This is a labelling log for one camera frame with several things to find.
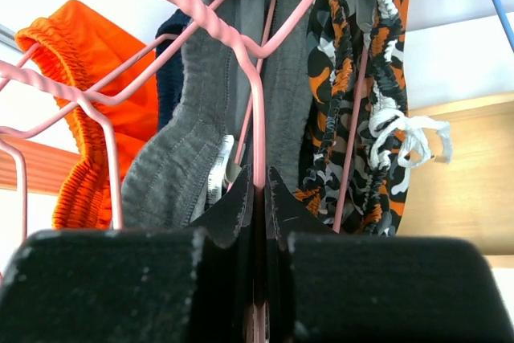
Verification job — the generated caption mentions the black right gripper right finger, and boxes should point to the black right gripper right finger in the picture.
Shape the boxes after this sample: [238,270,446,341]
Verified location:
[265,167,513,342]

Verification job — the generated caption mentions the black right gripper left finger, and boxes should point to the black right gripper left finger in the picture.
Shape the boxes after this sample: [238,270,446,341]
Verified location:
[1,167,254,342]

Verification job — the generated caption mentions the orange camouflage shorts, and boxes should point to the orange camouflage shorts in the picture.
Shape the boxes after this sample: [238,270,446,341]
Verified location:
[296,0,453,236]

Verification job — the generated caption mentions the pink hanger of navy shorts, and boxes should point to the pink hanger of navy shorts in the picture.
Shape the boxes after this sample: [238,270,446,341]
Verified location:
[6,0,230,229]

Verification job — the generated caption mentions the navy blue shorts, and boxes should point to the navy blue shorts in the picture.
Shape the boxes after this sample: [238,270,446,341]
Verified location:
[156,9,190,131]

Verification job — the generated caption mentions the pink hanger of orange shorts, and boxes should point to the pink hanger of orange shorts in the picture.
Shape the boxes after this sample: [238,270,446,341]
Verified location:
[1,43,40,247]

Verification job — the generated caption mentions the grey shorts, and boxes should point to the grey shorts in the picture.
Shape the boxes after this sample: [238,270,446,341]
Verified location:
[121,0,312,228]

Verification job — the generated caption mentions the pink hanger of camouflage shorts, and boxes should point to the pink hanger of camouflage shorts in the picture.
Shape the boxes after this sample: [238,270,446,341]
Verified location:
[240,0,370,234]

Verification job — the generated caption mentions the pink hanger of grey shorts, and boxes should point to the pink hanger of grey shorts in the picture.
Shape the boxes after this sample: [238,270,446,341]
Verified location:
[127,0,278,343]

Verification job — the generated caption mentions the blue wire hanger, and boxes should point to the blue wire hanger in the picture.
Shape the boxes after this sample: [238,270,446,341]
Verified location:
[492,0,514,51]

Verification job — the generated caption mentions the wooden clothes rack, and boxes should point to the wooden clothes rack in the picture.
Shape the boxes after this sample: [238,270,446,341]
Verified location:
[398,92,513,268]

